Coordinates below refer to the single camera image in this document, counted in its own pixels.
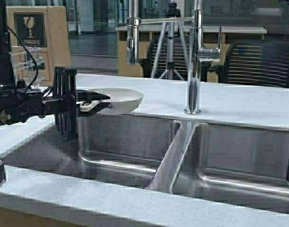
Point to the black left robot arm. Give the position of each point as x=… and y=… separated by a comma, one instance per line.
x=6, y=70

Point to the stainless steel double sink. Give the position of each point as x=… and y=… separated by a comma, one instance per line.
x=236, y=165

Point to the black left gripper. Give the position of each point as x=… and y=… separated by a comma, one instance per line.
x=18, y=103

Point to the grey camera tripod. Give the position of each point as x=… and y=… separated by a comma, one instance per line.
x=170, y=72

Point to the white frying pan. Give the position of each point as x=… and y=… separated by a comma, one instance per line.
x=123, y=100

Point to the black mesh chair right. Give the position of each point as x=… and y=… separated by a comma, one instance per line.
x=256, y=63

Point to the wire dish rack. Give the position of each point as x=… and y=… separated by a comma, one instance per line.
x=24, y=67

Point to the wooden background desk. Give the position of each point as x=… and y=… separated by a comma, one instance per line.
x=136, y=60

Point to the cardboard box fragile label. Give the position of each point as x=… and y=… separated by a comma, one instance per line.
x=45, y=27

